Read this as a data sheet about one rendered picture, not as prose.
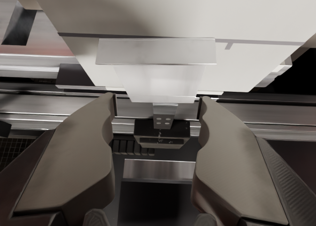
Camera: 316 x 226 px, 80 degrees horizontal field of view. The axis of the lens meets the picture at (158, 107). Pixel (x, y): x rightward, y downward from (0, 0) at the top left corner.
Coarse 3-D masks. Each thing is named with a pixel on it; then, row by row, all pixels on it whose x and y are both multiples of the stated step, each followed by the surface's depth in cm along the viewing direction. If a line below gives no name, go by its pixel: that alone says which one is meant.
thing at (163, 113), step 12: (156, 108) 28; (168, 108) 27; (144, 120) 41; (156, 120) 34; (168, 120) 34; (144, 132) 40; (156, 132) 40; (168, 132) 40; (180, 132) 40; (144, 144) 42; (156, 144) 41; (168, 144) 40; (180, 144) 40
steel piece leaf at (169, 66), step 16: (112, 48) 14; (128, 48) 14; (144, 48) 14; (160, 48) 14; (176, 48) 13; (192, 48) 13; (208, 48) 13; (96, 64) 14; (112, 64) 13; (128, 64) 13; (144, 64) 13; (160, 64) 13; (176, 64) 13; (192, 64) 13; (208, 64) 13; (128, 80) 20; (144, 80) 20; (160, 80) 20; (176, 80) 20; (192, 80) 20
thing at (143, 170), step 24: (144, 168) 21; (168, 168) 21; (192, 168) 21; (120, 192) 19; (144, 192) 19; (168, 192) 19; (120, 216) 19; (144, 216) 19; (168, 216) 19; (192, 216) 19
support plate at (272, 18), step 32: (64, 0) 11; (96, 0) 11; (128, 0) 11; (160, 0) 11; (192, 0) 11; (224, 0) 11; (256, 0) 11; (288, 0) 11; (96, 32) 14; (128, 32) 14; (160, 32) 13; (192, 32) 13; (224, 32) 13; (256, 32) 13; (288, 32) 13; (224, 64) 17; (256, 64) 17
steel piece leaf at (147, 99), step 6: (132, 96) 24; (138, 96) 24; (144, 96) 24; (150, 96) 24; (156, 96) 24; (162, 96) 24; (168, 96) 24; (174, 96) 24; (180, 96) 24; (186, 96) 24; (192, 96) 24; (150, 102) 26; (156, 102) 26; (162, 102) 26; (168, 102) 26; (174, 102) 26; (180, 102) 26; (186, 102) 26; (192, 102) 26
